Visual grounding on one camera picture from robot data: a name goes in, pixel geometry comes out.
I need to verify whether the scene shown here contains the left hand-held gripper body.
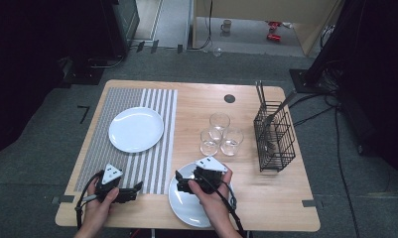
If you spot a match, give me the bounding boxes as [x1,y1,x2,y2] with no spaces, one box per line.
[94,163,136,204]

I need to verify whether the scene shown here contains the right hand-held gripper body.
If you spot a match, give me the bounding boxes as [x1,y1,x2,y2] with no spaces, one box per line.
[193,156,228,195]

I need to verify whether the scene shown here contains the large white plate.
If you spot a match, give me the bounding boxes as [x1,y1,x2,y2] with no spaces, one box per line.
[168,162,235,229]

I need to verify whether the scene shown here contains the clear drinking glass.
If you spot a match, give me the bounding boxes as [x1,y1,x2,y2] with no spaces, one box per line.
[219,128,245,157]
[199,128,223,158]
[208,112,231,133]

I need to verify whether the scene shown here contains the black wire cutlery basket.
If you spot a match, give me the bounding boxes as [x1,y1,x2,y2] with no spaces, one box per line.
[253,100,297,173]

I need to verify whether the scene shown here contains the person's left hand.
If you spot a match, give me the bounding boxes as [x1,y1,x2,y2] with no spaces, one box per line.
[85,179,119,219]

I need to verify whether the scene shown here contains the person's right hand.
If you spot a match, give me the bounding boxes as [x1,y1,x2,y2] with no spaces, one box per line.
[188,167,236,216]

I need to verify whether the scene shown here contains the small white plate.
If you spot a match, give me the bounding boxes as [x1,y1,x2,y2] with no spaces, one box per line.
[107,106,165,154]

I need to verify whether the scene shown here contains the grey striped placemat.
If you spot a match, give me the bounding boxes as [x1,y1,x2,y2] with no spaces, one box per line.
[74,86,179,195]

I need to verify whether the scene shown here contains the black stand base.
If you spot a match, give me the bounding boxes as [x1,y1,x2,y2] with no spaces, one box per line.
[62,63,105,86]

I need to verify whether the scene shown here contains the black metal stand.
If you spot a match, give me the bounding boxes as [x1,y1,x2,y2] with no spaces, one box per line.
[289,0,366,94]

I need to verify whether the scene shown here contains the grey mug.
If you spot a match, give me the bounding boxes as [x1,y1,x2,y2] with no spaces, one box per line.
[220,19,233,34]

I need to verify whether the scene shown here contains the black equipment cabinet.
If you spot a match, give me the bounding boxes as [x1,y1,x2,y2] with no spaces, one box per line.
[100,0,141,59]

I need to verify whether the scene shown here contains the left hand-held gripper cable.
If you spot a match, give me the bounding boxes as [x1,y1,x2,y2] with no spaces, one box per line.
[74,170,105,231]

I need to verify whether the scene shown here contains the hand-held gripper cable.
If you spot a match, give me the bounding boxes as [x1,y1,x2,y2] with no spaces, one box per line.
[195,172,246,237]
[74,170,105,231]

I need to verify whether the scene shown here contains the right hand-held gripper cable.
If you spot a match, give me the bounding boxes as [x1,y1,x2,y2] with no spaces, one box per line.
[195,172,246,237]

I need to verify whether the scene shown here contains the silver long-handled utensil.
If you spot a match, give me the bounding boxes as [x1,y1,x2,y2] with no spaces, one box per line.
[264,90,298,128]

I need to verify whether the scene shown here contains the long black floor cable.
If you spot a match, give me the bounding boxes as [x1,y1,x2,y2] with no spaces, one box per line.
[333,105,361,238]

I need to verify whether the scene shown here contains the hanging black cable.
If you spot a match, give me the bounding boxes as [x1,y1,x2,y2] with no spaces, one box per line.
[190,0,214,52]

